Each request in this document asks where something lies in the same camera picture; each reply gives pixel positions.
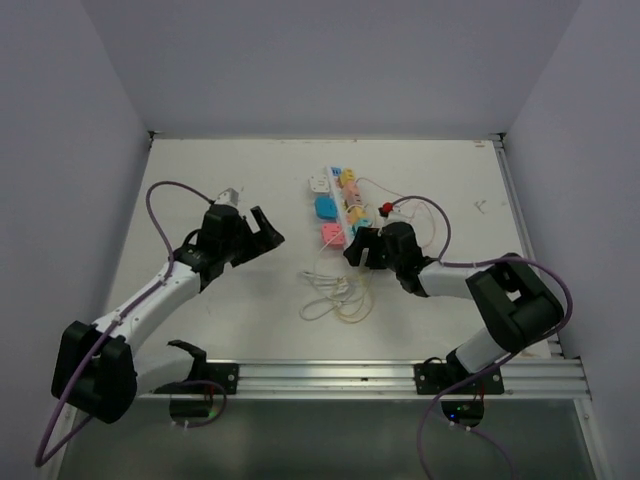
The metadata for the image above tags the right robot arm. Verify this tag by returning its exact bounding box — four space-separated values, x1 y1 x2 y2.
344 222 569 393

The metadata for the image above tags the teal cube plug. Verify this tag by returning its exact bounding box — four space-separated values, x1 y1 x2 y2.
352 226 372 238

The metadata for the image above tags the white power strip cord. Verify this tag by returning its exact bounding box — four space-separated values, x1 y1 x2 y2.
298 234 361 322

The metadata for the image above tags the white plug adapter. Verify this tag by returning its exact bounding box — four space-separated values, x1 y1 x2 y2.
308 174 331 195

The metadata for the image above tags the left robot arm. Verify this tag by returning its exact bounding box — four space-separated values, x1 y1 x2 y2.
51 204 285 424

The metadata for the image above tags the white power strip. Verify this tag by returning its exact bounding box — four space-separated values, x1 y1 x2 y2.
325 166 374 247

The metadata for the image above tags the pink plug adapter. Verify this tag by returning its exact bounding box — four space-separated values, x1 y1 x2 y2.
321 223 346 251

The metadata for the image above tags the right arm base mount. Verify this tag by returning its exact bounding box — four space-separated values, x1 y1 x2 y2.
413 357 505 395

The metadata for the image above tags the blue plug adapter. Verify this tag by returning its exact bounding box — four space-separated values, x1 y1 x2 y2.
314 196 338 221

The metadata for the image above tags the pink charging cable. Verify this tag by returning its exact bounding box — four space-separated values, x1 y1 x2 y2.
357 176 441 251

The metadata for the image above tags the yellow cube plug far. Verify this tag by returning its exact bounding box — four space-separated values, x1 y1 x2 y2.
338 169 356 187

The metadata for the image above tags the pink cube plug far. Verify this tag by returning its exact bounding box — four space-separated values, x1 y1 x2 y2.
341 182 362 201

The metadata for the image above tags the aluminium front rail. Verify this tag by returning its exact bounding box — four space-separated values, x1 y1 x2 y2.
62 355 591 400

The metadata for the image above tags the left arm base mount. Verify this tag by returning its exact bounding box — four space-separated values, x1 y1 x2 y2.
156 362 240 398

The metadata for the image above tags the yellow charging cable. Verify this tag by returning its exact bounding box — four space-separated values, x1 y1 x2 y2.
335 264 376 324

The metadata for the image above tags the yellow cube plug near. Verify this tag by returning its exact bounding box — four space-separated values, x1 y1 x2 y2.
347 205 370 226

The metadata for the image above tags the yellow cube plug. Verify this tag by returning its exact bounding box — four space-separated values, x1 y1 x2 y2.
347 205 370 226
338 169 356 187

